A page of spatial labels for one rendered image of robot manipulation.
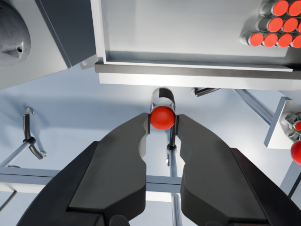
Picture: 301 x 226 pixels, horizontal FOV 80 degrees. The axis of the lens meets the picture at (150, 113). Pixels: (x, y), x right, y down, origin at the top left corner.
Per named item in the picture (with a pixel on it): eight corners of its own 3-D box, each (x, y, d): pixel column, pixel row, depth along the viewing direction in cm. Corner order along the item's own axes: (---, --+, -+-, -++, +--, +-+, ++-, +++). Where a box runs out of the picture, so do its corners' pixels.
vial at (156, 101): (174, 86, 18) (178, 105, 14) (172, 106, 19) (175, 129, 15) (151, 85, 18) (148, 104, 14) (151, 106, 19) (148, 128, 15)
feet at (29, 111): (34, 107, 145) (22, 116, 132) (49, 156, 168) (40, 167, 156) (24, 107, 145) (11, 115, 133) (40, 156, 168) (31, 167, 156)
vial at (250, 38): (253, 30, 33) (266, 32, 29) (249, 43, 34) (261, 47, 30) (240, 30, 33) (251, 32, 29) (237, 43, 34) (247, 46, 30)
